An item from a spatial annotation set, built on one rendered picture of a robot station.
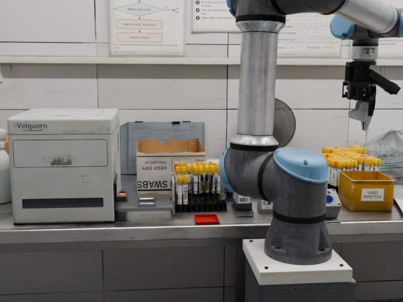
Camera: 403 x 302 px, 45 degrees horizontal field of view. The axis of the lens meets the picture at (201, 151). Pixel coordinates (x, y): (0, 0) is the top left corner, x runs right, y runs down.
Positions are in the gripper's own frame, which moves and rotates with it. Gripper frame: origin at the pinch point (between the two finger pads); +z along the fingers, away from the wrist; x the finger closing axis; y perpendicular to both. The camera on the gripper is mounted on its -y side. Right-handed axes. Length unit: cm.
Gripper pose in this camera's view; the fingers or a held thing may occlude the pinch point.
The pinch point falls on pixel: (366, 126)
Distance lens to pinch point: 159.5
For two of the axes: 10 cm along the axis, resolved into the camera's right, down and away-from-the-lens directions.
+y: -10.0, 0.0, -0.3
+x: 0.3, 1.8, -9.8
